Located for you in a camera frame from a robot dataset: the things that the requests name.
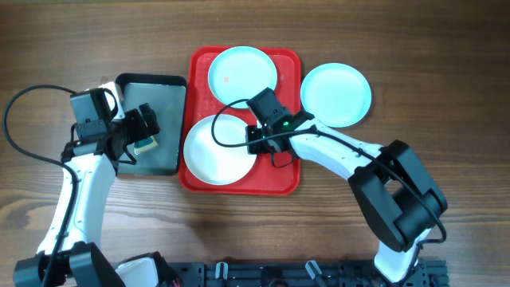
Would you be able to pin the red plastic tray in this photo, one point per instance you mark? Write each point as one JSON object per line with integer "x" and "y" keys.
{"x": 263, "y": 178}

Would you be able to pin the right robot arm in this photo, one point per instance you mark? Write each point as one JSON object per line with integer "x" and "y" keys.
{"x": 399, "y": 200}

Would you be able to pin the white plate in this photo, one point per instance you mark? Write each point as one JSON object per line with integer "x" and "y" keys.
{"x": 209, "y": 152}

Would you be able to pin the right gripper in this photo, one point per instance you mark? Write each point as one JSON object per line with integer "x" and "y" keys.
{"x": 256, "y": 148}

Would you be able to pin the light blue plate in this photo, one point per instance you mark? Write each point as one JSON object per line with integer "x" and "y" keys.
{"x": 336, "y": 94}
{"x": 241, "y": 73}

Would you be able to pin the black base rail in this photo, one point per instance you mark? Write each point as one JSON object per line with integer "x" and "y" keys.
{"x": 313, "y": 273}

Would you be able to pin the green yellow sponge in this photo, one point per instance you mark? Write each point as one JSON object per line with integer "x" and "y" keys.
{"x": 145, "y": 145}

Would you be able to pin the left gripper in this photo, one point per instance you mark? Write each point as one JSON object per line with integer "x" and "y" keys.
{"x": 139, "y": 131}

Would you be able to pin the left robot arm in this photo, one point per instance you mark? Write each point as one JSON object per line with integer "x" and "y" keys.
{"x": 72, "y": 246}

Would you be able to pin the black water tray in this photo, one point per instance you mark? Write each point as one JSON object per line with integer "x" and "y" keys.
{"x": 166, "y": 96}

